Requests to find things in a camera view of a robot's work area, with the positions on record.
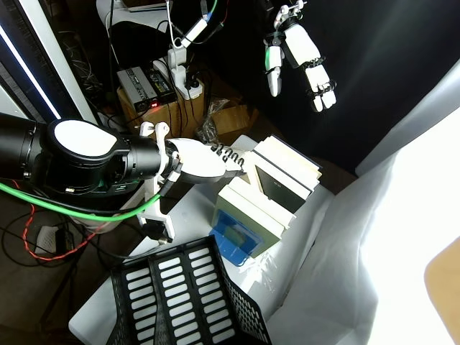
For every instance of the cream-paged book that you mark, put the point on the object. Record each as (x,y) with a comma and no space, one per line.
(284,167)
(294,149)

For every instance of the black frame with light strip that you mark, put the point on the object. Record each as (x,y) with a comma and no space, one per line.
(21,28)

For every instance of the black adapter brick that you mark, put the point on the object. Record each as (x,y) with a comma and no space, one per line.
(70,239)

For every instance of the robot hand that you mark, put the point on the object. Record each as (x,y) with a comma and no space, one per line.
(300,45)
(197,161)

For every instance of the tan wooden board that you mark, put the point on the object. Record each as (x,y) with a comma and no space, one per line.
(445,287)

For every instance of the small white device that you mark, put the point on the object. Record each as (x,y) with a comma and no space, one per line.
(46,239)

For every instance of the black cloth backdrop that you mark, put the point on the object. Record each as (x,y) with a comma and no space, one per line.
(377,54)

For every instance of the silver power supply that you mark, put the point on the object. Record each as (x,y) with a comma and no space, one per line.
(134,88)

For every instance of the white power strip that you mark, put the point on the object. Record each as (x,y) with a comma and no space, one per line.
(192,91)

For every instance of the black plastic mesh basket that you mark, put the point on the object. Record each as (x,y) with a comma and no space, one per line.
(248,316)

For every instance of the small cardboard box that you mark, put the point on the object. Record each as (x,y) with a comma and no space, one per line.
(231,120)

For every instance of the large cardboard box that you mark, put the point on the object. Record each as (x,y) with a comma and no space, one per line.
(172,115)

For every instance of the wrist camera on white bracket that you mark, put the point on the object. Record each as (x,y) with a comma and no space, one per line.
(160,215)

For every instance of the dark tripod leg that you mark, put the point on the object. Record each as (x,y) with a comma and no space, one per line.
(63,287)

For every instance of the white cloth backdrop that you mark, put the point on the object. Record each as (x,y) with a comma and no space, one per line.
(341,251)

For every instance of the thick white book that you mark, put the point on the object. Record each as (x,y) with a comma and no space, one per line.
(251,201)

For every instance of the black power adapter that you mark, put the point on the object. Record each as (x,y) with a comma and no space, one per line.
(161,86)

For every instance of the white plug-in charger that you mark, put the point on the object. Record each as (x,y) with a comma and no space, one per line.
(176,59)

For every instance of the dark cover book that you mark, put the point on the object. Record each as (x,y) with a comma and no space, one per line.
(284,190)

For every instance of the blue translucent book holder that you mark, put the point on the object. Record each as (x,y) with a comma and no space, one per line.
(230,244)

